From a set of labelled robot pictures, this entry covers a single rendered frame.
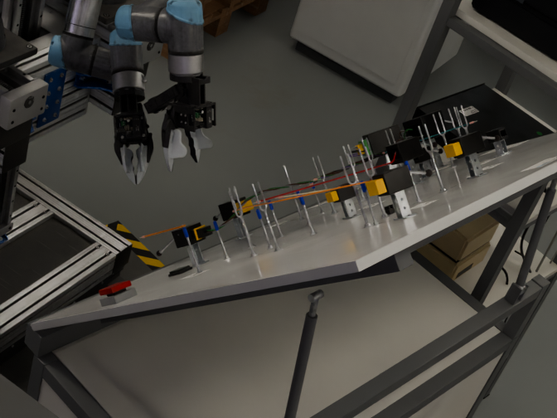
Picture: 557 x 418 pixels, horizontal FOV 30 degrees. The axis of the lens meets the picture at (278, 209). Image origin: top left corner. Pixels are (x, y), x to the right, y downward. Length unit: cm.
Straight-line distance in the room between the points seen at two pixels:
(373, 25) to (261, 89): 64
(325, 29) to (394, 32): 39
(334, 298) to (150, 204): 156
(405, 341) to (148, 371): 71
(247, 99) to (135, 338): 265
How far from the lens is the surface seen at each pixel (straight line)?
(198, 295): 186
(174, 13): 218
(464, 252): 316
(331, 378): 257
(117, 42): 246
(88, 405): 234
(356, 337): 270
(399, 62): 523
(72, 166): 429
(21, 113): 266
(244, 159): 458
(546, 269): 350
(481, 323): 260
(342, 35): 533
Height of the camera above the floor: 257
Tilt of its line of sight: 36 degrees down
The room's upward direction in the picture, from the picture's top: 19 degrees clockwise
